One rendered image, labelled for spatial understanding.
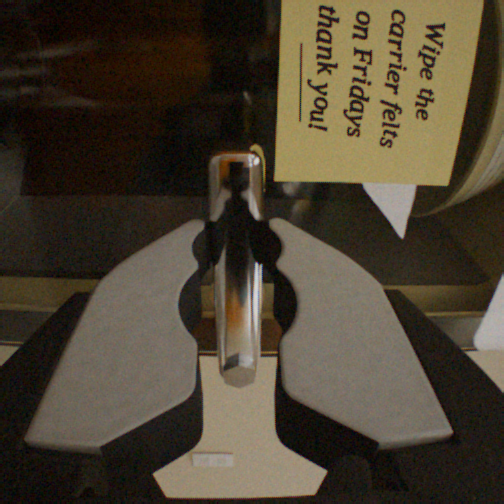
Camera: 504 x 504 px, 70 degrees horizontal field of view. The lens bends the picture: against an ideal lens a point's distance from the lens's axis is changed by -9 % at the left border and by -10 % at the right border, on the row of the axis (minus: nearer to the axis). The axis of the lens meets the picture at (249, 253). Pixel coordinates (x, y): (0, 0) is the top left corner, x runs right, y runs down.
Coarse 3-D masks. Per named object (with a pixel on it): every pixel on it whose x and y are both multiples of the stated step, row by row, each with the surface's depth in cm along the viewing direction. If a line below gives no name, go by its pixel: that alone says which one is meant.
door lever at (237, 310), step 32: (224, 160) 10; (256, 160) 10; (224, 192) 11; (256, 192) 11; (224, 224) 11; (256, 224) 11; (224, 256) 12; (256, 256) 12; (224, 288) 12; (256, 288) 13; (224, 320) 13; (256, 320) 13; (224, 352) 14; (256, 352) 14
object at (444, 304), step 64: (0, 0) 12; (64, 0) 12; (128, 0) 12; (192, 0) 12; (256, 0) 12; (0, 64) 13; (64, 64) 13; (128, 64) 13; (192, 64) 13; (256, 64) 13; (0, 128) 14; (64, 128) 14; (128, 128) 15; (192, 128) 15; (256, 128) 15; (0, 192) 16; (64, 192) 16; (128, 192) 16; (192, 192) 16; (320, 192) 16; (384, 192) 16; (448, 192) 16; (0, 256) 17; (64, 256) 17; (128, 256) 17; (384, 256) 18; (448, 256) 18; (0, 320) 19; (448, 320) 20
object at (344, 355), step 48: (288, 240) 11; (288, 288) 9; (336, 288) 9; (384, 288) 9; (288, 336) 7; (336, 336) 7; (384, 336) 7; (288, 384) 7; (336, 384) 6; (384, 384) 6; (288, 432) 7; (336, 432) 6; (384, 432) 6; (432, 432) 6
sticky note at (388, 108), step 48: (288, 0) 12; (336, 0) 12; (384, 0) 12; (432, 0) 12; (480, 0) 12; (288, 48) 13; (336, 48) 13; (384, 48) 13; (432, 48) 13; (288, 96) 14; (336, 96) 14; (384, 96) 14; (432, 96) 14; (288, 144) 15; (336, 144) 15; (384, 144) 15; (432, 144) 15
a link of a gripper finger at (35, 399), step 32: (64, 320) 8; (32, 352) 7; (0, 384) 6; (32, 384) 6; (0, 416) 6; (32, 416) 6; (0, 448) 5; (32, 448) 5; (0, 480) 5; (32, 480) 5; (64, 480) 5; (96, 480) 5
